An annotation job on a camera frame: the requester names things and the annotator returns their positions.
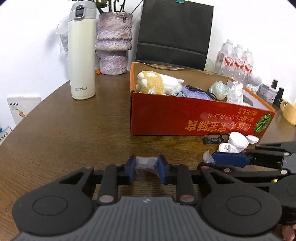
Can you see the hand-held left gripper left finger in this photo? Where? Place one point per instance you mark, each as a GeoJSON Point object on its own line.
{"type": "Point", "coordinates": [131, 170]}

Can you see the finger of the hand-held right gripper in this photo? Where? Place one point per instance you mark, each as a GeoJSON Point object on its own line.
{"type": "Point", "coordinates": [277, 147]}
{"type": "Point", "coordinates": [231, 159]}

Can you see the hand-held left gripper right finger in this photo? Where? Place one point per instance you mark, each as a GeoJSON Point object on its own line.
{"type": "Point", "coordinates": [162, 171]}

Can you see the labelled white round jar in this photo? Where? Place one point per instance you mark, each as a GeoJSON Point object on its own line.
{"type": "Point", "coordinates": [226, 147]}

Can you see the small clear plastic bag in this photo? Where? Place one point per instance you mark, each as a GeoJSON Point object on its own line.
{"type": "Point", "coordinates": [146, 163]}

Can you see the white plastic cups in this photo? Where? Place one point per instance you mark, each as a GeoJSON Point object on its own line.
{"type": "Point", "coordinates": [238, 139]}

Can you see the clear plastic wrapper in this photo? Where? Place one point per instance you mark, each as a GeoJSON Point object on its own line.
{"type": "Point", "coordinates": [207, 157]}

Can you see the white jar lid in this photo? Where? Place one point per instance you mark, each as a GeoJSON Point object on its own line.
{"type": "Point", "coordinates": [252, 139]}

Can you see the black candy wrapper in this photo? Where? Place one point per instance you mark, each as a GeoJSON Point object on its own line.
{"type": "Point", "coordinates": [212, 139]}

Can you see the orange cardboard box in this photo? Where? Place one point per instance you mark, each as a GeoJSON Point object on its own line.
{"type": "Point", "coordinates": [173, 115]}

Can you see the plush hamster toy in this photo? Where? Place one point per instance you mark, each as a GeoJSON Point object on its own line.
{"type": "Point", "coordinates": [152, 84]}

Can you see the wooden desktop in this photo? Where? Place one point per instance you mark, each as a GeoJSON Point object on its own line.
{"type": "Point", "coordinates": [69, 134]}

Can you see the person's right hand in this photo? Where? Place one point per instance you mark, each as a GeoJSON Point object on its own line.
{"type": "Point", "coordinates": [288, 234]}

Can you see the yellow mug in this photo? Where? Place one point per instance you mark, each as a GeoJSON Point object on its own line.
{"type": "Point", "coordinates": [289, 112]}

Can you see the tall black box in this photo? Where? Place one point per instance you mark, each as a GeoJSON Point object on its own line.
{"type": "Point", "coordinates": [279, 95]}

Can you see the grey tin box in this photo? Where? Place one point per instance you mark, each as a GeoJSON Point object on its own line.
{"type": "Point", "coordinates": [267, 93]}

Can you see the small black box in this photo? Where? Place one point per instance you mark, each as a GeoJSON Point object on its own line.
{"type": "Point", "coordinates": [275, 83]}

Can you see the white robot figure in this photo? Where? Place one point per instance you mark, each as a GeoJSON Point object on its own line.
{"type": "Point", "coordinates": [255, 83]}

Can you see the clear water bottle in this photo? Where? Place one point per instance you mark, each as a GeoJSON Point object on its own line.
{"type": "Point", "coordinates": [225, 58]}
{"type": "Point", "coordinates": [248, 66]}
{"type": "Point", "coordinates": [238, 62]}

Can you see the glass cup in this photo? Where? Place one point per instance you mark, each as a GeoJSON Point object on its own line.
{"type": "Point", "coordinates": [211, 65]}

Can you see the cream thermos bottle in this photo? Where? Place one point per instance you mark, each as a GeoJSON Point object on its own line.
{"type": "Point", "coordinates": [83, 58]}

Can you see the white carton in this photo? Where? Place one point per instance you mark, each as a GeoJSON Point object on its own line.
{"type": "Point", "coordinates": [20, 104]}

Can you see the purple mottled vase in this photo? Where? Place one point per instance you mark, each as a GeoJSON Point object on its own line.
{"type": "Point", "coordinates": [114, 41]}

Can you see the blue and white boxes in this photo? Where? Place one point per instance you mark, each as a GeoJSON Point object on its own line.
{"type": "Point", "coordinates": [5, 134]}

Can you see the black paper bag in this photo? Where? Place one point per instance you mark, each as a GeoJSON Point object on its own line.
{"type": "Point", "coordinates": [173, 34]}

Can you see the green binder clip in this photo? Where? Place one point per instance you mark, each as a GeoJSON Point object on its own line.
{"type": "Point", "coordinates": [180, 1]}

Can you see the vase with dried flowers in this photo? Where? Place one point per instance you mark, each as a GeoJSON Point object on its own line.
{"type": "Point", "coordinates": [101, 3]}

